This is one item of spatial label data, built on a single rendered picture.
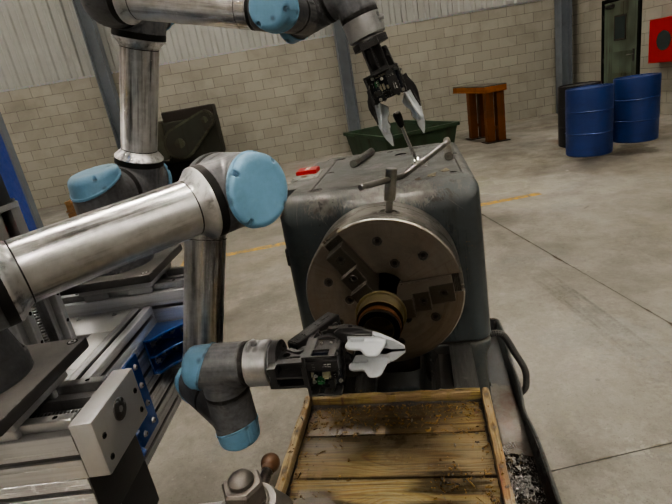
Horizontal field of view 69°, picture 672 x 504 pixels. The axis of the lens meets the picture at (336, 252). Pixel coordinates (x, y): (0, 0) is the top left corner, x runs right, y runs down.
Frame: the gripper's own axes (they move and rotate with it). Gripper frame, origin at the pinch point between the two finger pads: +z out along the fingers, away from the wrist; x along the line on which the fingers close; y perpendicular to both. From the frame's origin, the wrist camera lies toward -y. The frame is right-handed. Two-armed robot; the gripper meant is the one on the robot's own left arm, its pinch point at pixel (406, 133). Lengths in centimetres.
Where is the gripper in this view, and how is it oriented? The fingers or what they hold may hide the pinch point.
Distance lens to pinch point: 107.3
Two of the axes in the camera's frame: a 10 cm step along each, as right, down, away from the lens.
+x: 9.0, -3.4, -2.7
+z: 4.1, 8.7, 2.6
